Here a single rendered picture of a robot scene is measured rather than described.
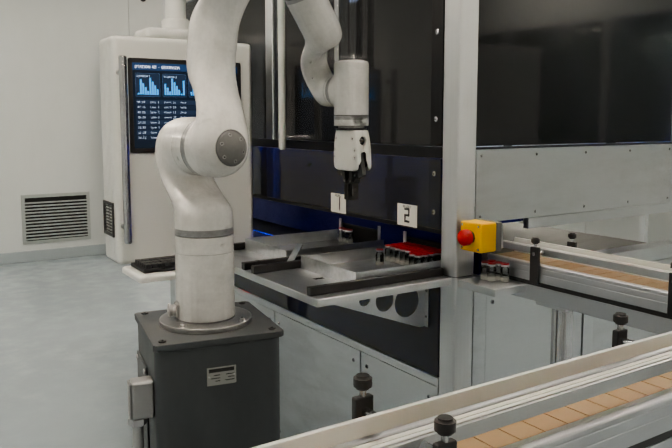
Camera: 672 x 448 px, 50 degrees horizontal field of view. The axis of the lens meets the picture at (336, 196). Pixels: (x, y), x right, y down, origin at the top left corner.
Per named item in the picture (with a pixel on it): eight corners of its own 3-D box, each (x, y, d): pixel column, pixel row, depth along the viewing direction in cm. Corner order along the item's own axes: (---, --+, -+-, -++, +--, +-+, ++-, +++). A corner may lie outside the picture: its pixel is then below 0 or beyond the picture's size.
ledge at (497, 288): (496, 279, 187) (496, 272, 187) (534, 289, 176) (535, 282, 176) (457, 286, 179) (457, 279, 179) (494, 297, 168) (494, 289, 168)
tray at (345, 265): (400, 255, 211) (400, 243, 210) (461, 270, 189) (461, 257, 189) (300, 268, 192) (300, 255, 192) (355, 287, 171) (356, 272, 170)
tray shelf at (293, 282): (329, 242, 243) (328, 237, 243) (474, 281, 185) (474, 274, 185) (196, 257, 217) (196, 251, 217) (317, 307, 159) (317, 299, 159)
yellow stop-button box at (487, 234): (480, 246, 181) (481, 218, 180) (501, 250, 175) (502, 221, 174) (458, 249, 177) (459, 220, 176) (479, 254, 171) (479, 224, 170)
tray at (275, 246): (337, 239, 239) (337, 229, 239) (383, 251, 217) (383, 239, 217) (245, 249, 221) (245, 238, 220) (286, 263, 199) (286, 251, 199)
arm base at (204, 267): (168, 339, 136) (165, 243, 135) (152, 314, 154) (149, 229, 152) (263, 327, 144) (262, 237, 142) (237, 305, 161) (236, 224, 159)
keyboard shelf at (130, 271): (237, 256, 263) (237, 249, 263) (272, 269, 240) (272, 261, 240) (114, 269, 239) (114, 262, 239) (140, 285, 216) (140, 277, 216)
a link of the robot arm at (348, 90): (324, 115, 173) (350, 115, 167) (324, 60, 172) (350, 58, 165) (349, 115, 179) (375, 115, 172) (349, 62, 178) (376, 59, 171)
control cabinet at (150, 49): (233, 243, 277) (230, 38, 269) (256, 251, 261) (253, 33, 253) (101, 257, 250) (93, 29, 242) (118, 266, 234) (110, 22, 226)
